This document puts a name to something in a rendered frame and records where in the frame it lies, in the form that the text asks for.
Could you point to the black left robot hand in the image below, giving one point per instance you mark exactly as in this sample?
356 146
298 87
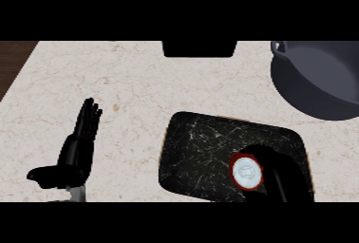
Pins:
77 148

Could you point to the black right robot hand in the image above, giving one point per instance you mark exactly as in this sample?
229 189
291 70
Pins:
281 171

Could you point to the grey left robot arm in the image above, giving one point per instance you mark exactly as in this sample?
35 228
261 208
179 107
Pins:
75 193

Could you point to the red can with pale end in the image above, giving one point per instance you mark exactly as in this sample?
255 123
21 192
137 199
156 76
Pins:
245 171

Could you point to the black marbled tray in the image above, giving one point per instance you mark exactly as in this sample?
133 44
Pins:
205 152

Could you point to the dark grey pot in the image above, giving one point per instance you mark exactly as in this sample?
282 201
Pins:
317 79

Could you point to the black rectangular appliance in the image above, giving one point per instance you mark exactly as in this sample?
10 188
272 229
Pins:
199 49

